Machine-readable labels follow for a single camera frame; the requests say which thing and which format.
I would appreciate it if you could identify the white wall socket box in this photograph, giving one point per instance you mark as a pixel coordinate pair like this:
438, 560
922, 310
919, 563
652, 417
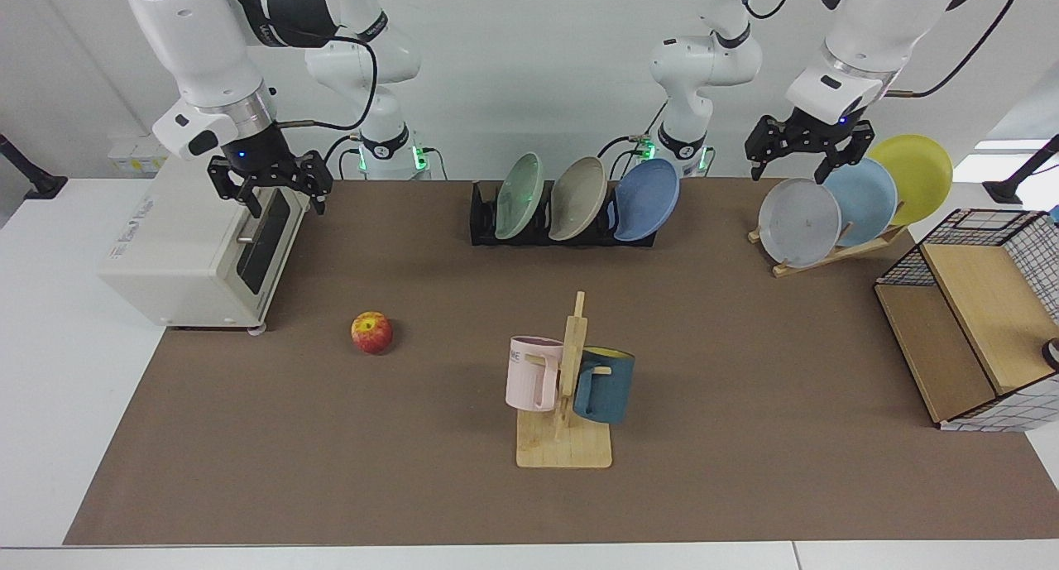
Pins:
136, 155

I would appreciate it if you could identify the wooden plate rack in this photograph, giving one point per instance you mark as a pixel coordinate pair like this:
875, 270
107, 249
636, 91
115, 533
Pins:
827, 257

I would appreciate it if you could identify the yellow plate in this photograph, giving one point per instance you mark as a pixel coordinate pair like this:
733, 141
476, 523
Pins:
918, 173

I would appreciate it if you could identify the dark blue cup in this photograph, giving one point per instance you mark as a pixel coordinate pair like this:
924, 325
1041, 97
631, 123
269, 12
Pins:
608, 388

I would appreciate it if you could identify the grey plate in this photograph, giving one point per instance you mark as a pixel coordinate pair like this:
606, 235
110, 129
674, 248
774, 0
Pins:
798, 224

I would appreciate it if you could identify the pink cup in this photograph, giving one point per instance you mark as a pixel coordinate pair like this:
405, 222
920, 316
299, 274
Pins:
529, 380

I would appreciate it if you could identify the pale green plate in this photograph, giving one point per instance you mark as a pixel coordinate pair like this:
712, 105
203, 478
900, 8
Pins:
519, 196

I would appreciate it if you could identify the beige plate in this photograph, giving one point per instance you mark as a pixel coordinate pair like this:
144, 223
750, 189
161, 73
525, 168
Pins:
577, 198

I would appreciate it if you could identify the brown table cloth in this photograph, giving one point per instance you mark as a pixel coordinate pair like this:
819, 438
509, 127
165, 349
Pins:
331, 454

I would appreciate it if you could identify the black dish rack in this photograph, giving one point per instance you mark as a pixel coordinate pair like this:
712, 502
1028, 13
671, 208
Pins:
482, 222

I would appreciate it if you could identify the wooden cup stand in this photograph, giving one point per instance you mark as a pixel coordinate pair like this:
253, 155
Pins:
564, 446

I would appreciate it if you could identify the pale toaster oven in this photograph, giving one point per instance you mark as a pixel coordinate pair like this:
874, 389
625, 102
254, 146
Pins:
182, 247

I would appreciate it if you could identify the red yellow apple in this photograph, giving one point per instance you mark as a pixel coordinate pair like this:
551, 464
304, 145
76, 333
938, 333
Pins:
371, 333

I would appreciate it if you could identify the light blue plate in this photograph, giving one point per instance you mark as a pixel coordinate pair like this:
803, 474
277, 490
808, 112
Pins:
867, 198

